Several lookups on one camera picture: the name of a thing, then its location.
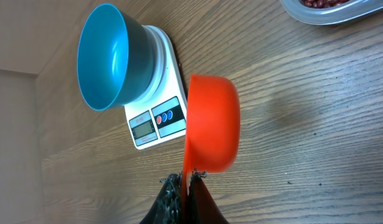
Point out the clear plastic bean container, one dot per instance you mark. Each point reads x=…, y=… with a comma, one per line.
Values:
x=331, y=15

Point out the teal plastic bowl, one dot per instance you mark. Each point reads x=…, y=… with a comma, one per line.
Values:
x=115, y=59

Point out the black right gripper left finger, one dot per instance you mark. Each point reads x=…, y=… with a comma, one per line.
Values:
x=166, y=209

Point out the white digital kitchen scale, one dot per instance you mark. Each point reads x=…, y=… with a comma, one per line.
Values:
x=159, y=114

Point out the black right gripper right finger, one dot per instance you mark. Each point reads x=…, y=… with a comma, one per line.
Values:
x=201, y=208

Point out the red beans pile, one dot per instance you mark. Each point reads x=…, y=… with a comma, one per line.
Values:
x=318, y=4

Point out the red plastic scoop blue handle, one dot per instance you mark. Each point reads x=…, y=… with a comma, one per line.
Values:
x=212, y=129

